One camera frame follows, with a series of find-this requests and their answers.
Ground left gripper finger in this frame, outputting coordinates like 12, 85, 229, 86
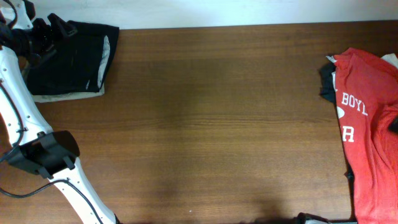
47, 13, 77, 39
26, 48, 57, 69

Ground black shorts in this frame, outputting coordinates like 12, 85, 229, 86
27, 21, 119, 95

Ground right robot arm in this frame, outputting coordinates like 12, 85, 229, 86
294, 213, 357, 224

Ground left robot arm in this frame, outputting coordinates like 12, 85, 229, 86
1, 1, 119, 223

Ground folded khaki trousers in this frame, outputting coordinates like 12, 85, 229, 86
32, 86, 105, 103

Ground dark garment under red shirt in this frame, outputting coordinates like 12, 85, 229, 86
319, 62, 336, 104

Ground red printed t-shirt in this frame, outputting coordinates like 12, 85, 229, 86
329, 48, 397, 223

